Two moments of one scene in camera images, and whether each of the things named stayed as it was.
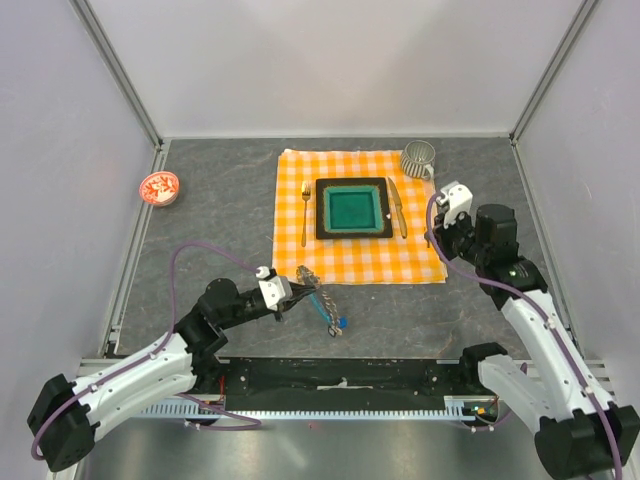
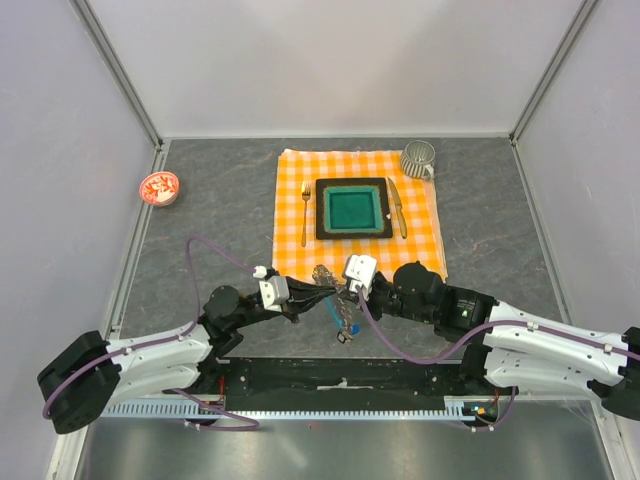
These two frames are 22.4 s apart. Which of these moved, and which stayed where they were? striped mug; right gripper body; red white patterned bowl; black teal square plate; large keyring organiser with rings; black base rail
Moved: large keyring organiser with rings; right gripper body
Stayed: red white patterned bowl; striped mug; black base rail; black teal square plate
